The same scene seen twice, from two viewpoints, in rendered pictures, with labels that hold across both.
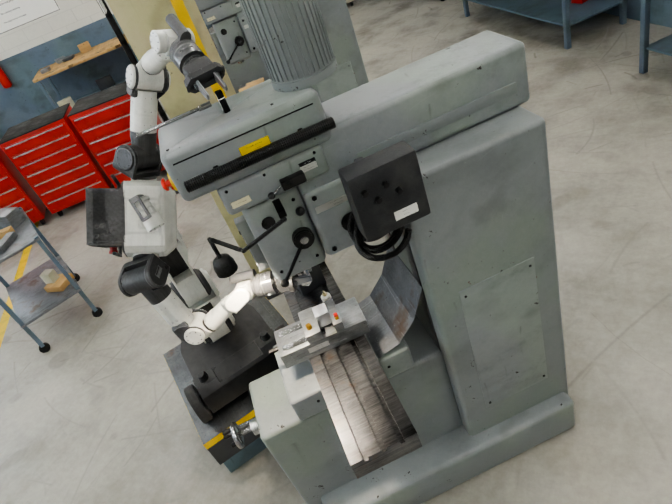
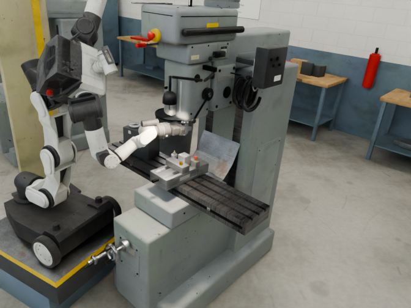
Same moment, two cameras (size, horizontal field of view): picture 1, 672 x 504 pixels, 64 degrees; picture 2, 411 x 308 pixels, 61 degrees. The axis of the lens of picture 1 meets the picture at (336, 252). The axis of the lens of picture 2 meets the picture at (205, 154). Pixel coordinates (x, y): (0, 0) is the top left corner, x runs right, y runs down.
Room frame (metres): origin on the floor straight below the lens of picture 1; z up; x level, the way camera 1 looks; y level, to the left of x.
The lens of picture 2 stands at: (0.14, 1.39, 1.98)
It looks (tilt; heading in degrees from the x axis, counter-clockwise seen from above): 26 degrees down; 315
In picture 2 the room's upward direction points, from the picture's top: 4 degrees clockwise
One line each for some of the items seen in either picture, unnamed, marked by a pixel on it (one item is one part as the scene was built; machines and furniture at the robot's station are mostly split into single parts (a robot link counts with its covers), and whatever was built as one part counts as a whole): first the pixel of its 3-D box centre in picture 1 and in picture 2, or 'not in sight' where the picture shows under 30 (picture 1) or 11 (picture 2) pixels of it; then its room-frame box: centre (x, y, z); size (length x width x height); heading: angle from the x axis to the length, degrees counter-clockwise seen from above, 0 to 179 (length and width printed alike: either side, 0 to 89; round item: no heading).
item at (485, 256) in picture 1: (474, 291); (238, 164); (1.61, -0.48, 0.78); 0.50 x 0.47 x 1.56; 95
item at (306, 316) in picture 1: (310, 325); (177, 165); (1.55, 0.20, 1.01); 0.15 x 0.06 x 0.04; 3
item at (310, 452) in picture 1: (360, 409); (177, 239); (1.56, 0.16, 0.42); 0.81 x 0.32 x 0.60; 95
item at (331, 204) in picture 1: (332, 200); (209, 83); (1.57, -0.05, 1.47); 0.24 x 0.19 x 0.26; 5
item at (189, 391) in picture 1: (198, 403); (46, 252); (1.89, 0.90, 0.50); 0.20 x 0.05 x 0.20; 18
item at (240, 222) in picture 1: (252, 243); (172, 95); (1.55, 0.25, 1.45); 0.04 x 0.04 x 0.21; 5
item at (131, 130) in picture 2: (297, 261); (141, 140); (1.96, 0.18, 1.02); 0.22 x 0.12 x 0.20; 16
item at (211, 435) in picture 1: (250, 380); (60, 250); (2.20, 0.72, 0.20); 0.78 x 0.68 x 0.40; 18
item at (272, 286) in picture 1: (279, 281); (170, 129); (1.58, 0.23, 1.23); 0.13 x 0.12 x 0.10; 167
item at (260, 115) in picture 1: (242, 132); (191, 22); (1.56, 0.13, 1.81); 0.47 x 0.26 x 0.16; 95
